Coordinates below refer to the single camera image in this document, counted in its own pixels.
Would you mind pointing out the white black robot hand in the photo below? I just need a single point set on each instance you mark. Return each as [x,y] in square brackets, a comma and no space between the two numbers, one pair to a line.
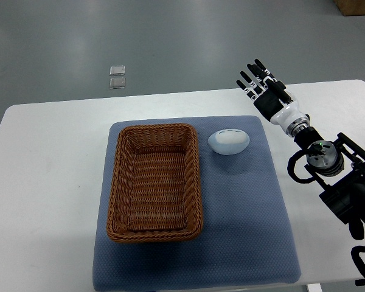
[277,104]

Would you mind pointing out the blue white plush toy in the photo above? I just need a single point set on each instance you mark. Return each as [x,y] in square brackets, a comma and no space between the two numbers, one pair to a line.
[229,141]

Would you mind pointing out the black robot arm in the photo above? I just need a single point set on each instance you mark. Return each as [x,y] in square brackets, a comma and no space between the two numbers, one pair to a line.
[337,166]

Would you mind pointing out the brown wicker basket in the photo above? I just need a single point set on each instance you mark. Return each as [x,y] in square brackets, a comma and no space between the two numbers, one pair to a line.
[155,191]

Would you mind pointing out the brown cardboard box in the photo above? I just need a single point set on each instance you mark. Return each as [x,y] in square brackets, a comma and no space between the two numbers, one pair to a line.
[351,7]

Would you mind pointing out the lower metal floor plate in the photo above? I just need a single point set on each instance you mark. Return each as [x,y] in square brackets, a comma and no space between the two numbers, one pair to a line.
[117,83]

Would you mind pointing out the metal floor plate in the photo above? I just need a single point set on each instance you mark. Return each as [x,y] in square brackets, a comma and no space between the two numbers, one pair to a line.
[117,83]
[117,70]

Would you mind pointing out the upper metal floor plate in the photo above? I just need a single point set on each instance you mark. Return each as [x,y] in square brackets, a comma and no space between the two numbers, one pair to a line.
[117,70]

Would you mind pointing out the blue padded mat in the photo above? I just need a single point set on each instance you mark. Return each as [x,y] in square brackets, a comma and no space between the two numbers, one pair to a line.
[246,238]

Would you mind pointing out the white table leg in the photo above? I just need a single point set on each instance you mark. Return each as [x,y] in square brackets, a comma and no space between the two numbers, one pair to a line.
[315,287]

